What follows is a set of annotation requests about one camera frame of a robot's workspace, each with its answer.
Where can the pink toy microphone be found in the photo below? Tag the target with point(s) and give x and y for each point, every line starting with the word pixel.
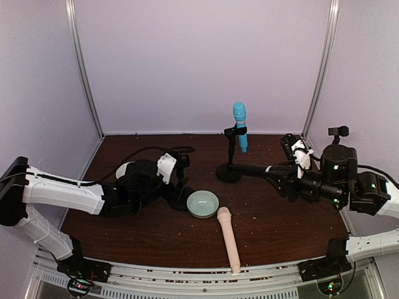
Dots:
pixel 225 221

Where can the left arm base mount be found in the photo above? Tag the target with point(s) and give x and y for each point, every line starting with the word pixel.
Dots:
pixel 83 274

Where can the black microphone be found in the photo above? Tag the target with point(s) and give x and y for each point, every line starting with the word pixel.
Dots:
pixel 253 170

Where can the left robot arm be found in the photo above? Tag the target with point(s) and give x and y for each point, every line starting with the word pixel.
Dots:
pixel 137 184

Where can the blue toy microphone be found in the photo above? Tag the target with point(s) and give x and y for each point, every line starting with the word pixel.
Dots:
pixel 239 114

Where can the aluminium frame post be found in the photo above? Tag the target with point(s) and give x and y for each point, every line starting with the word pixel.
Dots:
pixel 82 70
pixel 330 33

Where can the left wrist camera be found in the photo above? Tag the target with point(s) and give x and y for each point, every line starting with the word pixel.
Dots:
pixel 168 163

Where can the right aluminium frame post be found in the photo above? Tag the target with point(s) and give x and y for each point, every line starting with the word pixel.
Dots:
pixel 330 33

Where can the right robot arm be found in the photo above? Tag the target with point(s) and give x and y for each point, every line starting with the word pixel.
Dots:
pixel 339 182

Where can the green ceramic bowl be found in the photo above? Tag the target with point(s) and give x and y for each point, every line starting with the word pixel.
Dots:
pixel 202 204

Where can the left aluminium frame post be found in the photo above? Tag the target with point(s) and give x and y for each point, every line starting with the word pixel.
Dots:
pixel 82 70

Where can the black microphone stand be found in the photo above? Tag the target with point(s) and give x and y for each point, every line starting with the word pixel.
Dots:
pixel 223 171
pixel 180 193
pixel 338 132

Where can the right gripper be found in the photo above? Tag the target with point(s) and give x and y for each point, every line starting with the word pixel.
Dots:
pixel 288 179

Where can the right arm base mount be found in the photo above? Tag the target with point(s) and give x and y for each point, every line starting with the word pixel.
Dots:
pixel 327 272

